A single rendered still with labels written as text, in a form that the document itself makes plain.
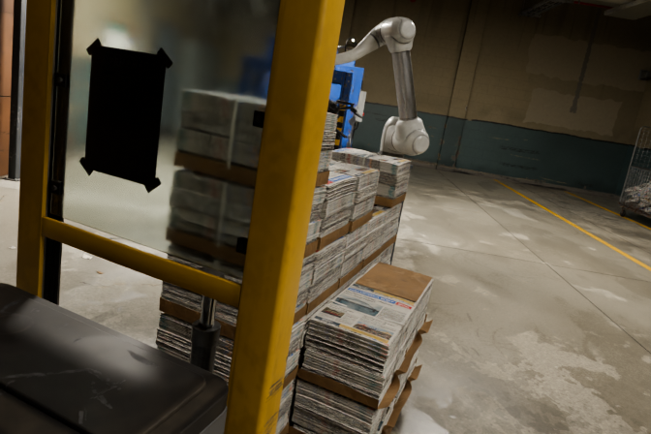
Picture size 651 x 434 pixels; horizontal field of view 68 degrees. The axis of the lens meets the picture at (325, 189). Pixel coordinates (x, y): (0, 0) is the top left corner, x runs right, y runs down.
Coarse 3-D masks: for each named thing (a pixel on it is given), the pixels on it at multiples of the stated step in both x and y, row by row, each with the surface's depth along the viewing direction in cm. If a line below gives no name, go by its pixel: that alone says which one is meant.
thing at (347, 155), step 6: (336, 150) 255; (342, 150) 258; (348, 150) 261; (354, 150) 264; (360, 150) 270; (336, 156) 250; (342, 156) 249; (348, 156) 248; (354, 156) 247; (342, 162) 249; (348, 162) 248; (354, 162) 247
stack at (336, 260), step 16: (384, 208) 241; (400, 208) 264; (368, 224) 209; (384, 224) 233; (336, 240) 176; (352, 240) 191; (368, 240) 214; (384, 240) 244; (320, 256) 160; (336, 256) 177; (352, 256) 196; (368, 256) 221; (384, 256) 252; (320, 272) 165; (336, 272) 183; (320, 288) 169; (320, 304) 174; (304, 336) 165; (288, 416) 171
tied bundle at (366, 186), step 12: (336, 168) 194; (348, 168) 199; (360, 168) 204; (360, 180) 184; (372, 180) 199; (360, 192) 186; (372, 192) 203; (360, 204) 191; (372, 204) 209; (360, 216) 196
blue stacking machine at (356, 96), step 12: (348, 72) 632; (360, 72) 632; (336, 84) 636; (360, 84) 635; (336, 96) 639; (360, 96) 637; (360, 108) 640; (348, 120) 645; (360, 120) 643; (348, 132) 648; (348, 144) 651
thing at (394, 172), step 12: (384, 156) 264; (372, 168) 243; (384, 168) 241; (396, 168) 238; (408, 168) 260; (384, 180) 242; (396, 180) 239; (408, 180) 264; (384, 192) 243; (396, 192) 245
